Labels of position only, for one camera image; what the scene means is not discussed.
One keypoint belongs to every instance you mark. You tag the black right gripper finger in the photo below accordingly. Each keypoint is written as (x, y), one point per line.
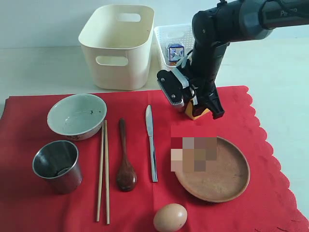
(213, 103)
(198, 109)

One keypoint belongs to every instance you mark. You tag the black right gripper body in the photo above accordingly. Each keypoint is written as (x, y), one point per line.
(203, 69)

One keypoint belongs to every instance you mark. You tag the yellow cheese wedge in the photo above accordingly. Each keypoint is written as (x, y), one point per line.
(189, 111)

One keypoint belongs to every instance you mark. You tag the blue white milk carton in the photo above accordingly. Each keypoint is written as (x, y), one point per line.
(174, 52)

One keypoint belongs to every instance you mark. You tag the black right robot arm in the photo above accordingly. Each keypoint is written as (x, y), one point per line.
(236, 21)

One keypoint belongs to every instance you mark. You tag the white perforated plastic basket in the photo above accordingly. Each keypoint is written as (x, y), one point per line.
(172, 34)

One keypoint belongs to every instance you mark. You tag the silver table knife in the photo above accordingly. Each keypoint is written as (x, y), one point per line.
(150, 131)

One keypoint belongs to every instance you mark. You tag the brown wooden plate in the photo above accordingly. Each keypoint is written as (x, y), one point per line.
(211, 168)

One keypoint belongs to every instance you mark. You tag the cream plastic storage bin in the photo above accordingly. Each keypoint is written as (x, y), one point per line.
(116, 43)

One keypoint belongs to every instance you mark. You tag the dark wooden spoon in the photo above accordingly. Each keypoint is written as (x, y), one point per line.
(126, 176)

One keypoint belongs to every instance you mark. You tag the red tablecloth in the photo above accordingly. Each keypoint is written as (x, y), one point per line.
(28, 203)

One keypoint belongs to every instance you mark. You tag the brown egg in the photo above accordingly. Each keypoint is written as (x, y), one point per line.
(170, 218)

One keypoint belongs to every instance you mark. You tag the right wooden chopstick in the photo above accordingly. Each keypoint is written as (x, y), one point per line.
(106, 160)

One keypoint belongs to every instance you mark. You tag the wooden chopstick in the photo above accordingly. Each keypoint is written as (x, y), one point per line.
(106, 160)
(100, 173)

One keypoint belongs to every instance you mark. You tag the white ceramic bowl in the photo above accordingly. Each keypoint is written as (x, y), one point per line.
(77, 117)

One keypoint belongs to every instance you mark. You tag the left wooden chopstick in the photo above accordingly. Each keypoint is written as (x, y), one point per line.
(100, 173)

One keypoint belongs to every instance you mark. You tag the stainless steel cup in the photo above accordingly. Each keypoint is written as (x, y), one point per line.
(58, 164)

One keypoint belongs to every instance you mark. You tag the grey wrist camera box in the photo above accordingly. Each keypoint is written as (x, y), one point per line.
(175, 87)

